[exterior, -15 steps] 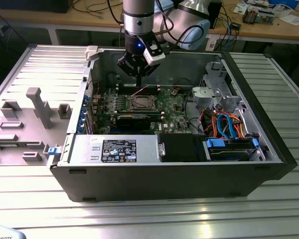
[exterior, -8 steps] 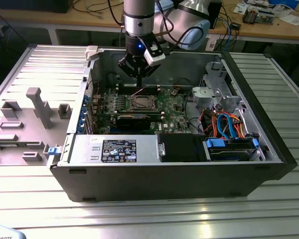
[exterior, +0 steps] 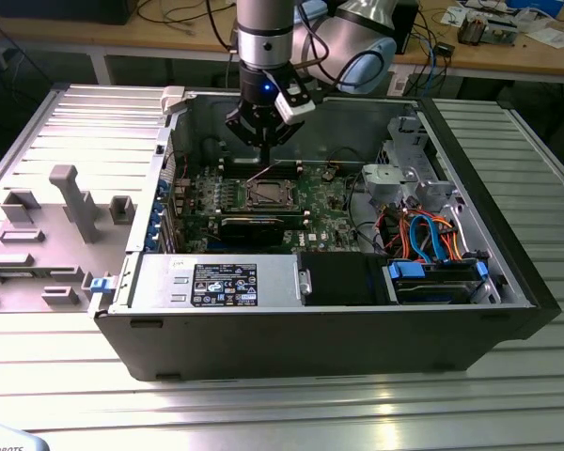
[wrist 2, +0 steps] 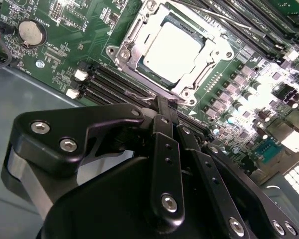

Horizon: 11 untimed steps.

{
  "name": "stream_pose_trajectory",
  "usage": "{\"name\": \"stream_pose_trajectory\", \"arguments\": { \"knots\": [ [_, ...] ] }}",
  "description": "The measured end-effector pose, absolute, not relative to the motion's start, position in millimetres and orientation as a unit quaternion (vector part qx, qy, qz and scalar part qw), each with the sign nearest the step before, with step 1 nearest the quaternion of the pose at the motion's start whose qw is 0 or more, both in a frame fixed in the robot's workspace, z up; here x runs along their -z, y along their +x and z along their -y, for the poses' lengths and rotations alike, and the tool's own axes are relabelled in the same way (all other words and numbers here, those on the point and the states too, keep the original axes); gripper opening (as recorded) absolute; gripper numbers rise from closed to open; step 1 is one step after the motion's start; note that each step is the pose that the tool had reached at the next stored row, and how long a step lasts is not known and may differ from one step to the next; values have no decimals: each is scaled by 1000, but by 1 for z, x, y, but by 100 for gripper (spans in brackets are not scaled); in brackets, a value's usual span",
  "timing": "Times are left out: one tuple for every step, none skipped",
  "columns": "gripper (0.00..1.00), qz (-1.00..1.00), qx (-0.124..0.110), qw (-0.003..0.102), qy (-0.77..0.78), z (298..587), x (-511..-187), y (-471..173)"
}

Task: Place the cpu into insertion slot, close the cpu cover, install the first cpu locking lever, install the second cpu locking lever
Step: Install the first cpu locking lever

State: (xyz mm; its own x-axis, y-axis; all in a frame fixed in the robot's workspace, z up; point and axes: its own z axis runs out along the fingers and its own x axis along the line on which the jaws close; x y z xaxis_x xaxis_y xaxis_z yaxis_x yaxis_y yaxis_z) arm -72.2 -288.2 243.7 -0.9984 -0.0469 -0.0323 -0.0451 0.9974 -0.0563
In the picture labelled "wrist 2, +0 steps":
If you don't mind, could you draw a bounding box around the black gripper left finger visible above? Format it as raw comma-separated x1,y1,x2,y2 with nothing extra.
1,96,186,225

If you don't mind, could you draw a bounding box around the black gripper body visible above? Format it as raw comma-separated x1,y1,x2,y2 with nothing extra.
37,126,227,239

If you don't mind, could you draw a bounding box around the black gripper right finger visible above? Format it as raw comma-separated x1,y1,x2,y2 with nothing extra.
169,99,299,239

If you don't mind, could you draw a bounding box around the metal socket cover frame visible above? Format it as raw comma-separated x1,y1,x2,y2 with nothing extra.
114,0,234,104

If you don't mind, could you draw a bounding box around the silver CPU plate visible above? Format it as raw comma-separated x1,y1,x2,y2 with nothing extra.
139,21,207,87

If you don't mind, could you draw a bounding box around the thin wire locking lever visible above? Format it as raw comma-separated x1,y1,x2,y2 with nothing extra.
186,3,252,29

